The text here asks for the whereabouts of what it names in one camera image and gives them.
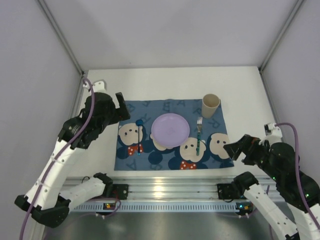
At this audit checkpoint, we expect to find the right aluminium frame post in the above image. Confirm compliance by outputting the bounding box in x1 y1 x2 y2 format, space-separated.
258 0 307 73

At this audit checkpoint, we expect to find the beige paper cup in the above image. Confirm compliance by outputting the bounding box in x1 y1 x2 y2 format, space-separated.
201 93 221 119

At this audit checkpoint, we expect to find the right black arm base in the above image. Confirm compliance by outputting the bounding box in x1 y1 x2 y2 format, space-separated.
217 183 246 201

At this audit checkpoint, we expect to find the aluminium frame post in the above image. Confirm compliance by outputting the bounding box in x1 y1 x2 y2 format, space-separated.
34 0 86 76
258 0 307 73

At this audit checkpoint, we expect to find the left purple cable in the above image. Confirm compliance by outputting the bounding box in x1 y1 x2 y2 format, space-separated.
18 77 122 240

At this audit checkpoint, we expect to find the blue bear print placemat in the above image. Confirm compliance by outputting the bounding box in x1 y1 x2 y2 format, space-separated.
114 99 234 171

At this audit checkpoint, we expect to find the lilac plastic plate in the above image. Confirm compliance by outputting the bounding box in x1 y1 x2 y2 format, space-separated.
151 113 190 148

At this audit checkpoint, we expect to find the blue plastic spoon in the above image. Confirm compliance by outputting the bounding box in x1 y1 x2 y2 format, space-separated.
135 119 143 156

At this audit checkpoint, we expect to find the aluminium mounting rail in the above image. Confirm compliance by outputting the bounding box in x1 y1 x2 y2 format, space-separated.
62 176 278 201

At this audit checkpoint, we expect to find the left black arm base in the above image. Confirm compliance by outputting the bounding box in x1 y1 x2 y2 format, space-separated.
110 184 129 201

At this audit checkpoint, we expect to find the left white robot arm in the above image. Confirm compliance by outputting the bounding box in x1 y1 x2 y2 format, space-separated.
14 78 130 228

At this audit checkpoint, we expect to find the left aluminium frame post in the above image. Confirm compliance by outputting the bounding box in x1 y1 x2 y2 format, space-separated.
34 0 86 76

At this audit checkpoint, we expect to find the perforated metal cable tray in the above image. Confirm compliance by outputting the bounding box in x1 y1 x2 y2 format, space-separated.
72 201 255 213

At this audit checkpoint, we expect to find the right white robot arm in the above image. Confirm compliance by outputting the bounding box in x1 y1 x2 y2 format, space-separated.
223 123 320 240

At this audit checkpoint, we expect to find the green patterned handle fork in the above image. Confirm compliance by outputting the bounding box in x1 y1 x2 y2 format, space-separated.
196 116 203 156

